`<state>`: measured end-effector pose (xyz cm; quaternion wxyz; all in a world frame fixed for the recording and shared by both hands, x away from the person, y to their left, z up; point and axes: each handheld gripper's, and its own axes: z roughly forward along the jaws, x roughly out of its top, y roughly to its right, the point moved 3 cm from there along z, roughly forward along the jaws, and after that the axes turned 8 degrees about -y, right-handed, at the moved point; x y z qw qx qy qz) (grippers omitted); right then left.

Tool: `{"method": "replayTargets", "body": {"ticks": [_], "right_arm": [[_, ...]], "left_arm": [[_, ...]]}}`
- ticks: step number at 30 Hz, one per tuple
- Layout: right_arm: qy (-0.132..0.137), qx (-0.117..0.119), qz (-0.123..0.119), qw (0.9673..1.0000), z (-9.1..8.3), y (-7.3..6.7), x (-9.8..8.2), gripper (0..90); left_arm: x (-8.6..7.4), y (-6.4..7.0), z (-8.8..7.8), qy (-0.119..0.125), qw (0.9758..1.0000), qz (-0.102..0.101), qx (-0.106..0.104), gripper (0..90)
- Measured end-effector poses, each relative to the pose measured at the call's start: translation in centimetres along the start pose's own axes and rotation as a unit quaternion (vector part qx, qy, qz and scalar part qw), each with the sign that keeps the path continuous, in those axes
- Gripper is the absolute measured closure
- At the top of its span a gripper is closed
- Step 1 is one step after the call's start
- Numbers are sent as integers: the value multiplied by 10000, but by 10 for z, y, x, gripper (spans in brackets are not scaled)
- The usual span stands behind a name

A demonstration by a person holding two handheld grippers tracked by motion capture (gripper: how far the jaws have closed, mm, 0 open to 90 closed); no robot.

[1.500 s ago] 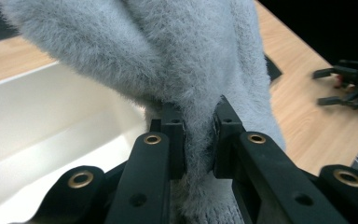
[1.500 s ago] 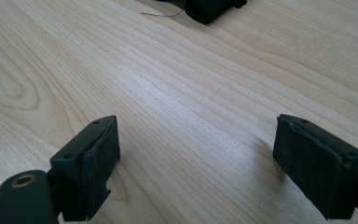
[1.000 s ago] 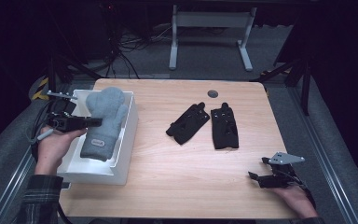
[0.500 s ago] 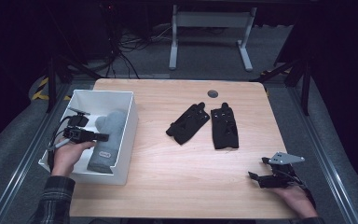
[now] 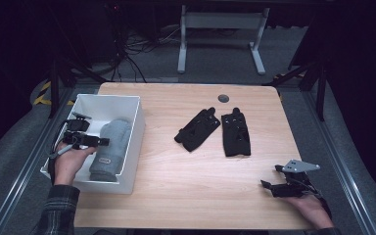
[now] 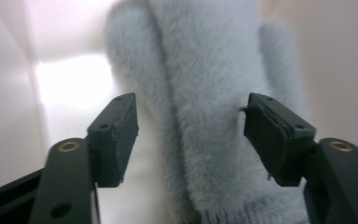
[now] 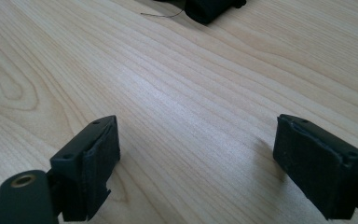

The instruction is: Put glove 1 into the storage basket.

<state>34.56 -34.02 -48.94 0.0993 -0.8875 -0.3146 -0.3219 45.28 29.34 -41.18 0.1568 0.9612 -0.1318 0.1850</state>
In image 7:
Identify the black glove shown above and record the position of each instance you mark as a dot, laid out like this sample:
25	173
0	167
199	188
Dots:
208	11

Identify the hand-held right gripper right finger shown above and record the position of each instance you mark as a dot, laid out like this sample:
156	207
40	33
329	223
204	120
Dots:
320	168

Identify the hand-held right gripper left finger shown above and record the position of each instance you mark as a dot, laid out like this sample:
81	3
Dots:
84	168

